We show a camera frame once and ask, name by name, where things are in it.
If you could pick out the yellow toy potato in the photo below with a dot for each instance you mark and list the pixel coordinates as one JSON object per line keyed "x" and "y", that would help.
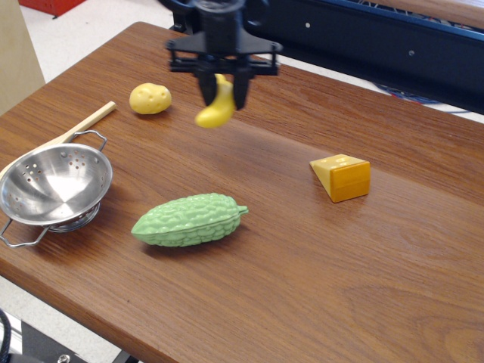
{"x": 149, "y": 98}

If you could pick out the wooden spoon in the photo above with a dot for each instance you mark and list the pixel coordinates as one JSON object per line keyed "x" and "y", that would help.
{"x": 81, "y": 126}

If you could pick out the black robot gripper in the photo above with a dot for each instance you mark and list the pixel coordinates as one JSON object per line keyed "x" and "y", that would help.
{"x": 221, "y": 46}

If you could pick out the red crate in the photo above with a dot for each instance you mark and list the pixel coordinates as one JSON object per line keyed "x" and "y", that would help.
{"x": 52, "y": 7}

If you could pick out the green toy bitter gourd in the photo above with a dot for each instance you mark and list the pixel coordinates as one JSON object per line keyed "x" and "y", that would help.
{"x": 190, "y": 221}

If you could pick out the orange toy cheese wedge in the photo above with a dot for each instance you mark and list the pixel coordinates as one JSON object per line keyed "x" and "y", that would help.
{"x": 343, "y": 177}

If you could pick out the yellow toy banana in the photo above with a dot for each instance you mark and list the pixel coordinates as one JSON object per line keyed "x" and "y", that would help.
{"x": 220, "y": 111}

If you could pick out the black metal mount with screw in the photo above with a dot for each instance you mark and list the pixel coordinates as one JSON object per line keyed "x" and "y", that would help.
{"x": 38, "y": 347}

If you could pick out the steel colander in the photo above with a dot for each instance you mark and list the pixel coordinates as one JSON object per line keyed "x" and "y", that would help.
{"x": 58, "y": 188}

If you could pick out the light wooden board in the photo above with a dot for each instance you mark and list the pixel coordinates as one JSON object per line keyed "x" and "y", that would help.
{"x": 21, "y": 73}

